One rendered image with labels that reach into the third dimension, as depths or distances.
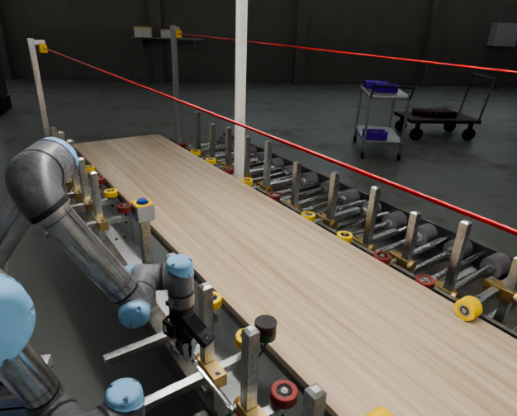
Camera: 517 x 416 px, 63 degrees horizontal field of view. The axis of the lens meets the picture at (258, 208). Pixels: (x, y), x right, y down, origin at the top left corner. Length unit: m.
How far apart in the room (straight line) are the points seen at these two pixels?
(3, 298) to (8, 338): 0.06
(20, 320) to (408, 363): 1.16
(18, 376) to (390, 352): 1.08
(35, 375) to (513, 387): 1.30
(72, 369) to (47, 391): 1.81
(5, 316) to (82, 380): 2.08
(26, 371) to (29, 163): 0.42
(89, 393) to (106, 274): 1.64
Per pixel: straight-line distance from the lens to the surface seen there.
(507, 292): 1.89
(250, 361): 1.19
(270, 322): 1.16
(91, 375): 2.74
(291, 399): 1.31
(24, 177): 1.02
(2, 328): 0.67
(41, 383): 0.98
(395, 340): 1.57
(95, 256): 1.04
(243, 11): 2.69
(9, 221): 1.21
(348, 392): 1.36
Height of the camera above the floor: 1.89
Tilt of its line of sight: 24 degrees down
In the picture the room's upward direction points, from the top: 2 degrees clockwise
